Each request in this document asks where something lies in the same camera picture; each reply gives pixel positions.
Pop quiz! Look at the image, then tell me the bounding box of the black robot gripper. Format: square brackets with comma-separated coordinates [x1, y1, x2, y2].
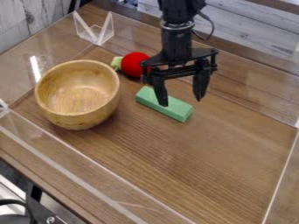
[141, 21, 219, 107]

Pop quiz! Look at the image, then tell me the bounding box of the green foam block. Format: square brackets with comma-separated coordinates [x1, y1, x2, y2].
[135, 87, 193, 123]

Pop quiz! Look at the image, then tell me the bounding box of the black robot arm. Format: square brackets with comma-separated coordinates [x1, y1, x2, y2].
[141, 0, 219, 107]

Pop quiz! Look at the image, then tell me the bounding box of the light wooden bowl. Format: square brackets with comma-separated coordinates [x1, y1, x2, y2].
[34, 59, 121, 130]

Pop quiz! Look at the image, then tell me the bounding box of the red ball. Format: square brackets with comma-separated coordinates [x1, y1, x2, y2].
[121, 52, 150, 78]

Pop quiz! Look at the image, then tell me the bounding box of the small green cube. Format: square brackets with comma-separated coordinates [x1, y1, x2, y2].
[111, 56, 123, 70]

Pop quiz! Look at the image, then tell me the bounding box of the clear acrylic corner bracket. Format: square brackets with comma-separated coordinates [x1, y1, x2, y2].
[73, 12, 115, 46]

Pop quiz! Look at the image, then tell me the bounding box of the clear acrylic tray wall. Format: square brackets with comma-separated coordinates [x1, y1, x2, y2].
[0, 100, 195, 224]

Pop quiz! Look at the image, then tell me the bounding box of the black table leg bracket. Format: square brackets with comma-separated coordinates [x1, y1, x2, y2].
[26, 185, 69, 224]

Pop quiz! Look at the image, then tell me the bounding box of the black cable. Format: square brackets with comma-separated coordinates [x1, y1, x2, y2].
[0, 198, 39, 224]

